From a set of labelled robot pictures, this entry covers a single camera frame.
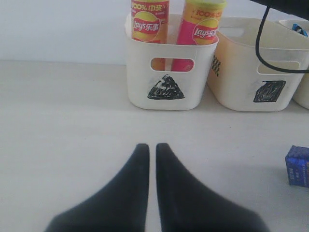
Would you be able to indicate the left cream plastic bin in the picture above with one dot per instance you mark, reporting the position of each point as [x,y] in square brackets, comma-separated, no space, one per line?
[166,76]

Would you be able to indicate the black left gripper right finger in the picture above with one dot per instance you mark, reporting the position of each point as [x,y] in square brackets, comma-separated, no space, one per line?
[187,205]

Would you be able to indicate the yellow Lays chips can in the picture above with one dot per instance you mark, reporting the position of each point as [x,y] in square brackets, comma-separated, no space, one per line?
[149,21]

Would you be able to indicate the middle cream plastic bin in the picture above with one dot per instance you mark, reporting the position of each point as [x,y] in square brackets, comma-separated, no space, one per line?
[247,78]

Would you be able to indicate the white blue milk carton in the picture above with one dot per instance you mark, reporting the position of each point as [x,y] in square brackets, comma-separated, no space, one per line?
[297,164]

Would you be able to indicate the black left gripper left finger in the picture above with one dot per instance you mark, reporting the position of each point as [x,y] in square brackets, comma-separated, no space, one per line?
[120,206]

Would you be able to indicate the pink Lays chips can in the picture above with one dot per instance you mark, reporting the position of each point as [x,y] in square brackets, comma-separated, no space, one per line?
[200,21]

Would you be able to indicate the blue noodle packet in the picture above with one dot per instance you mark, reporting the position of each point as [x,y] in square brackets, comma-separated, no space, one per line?
[297,28]

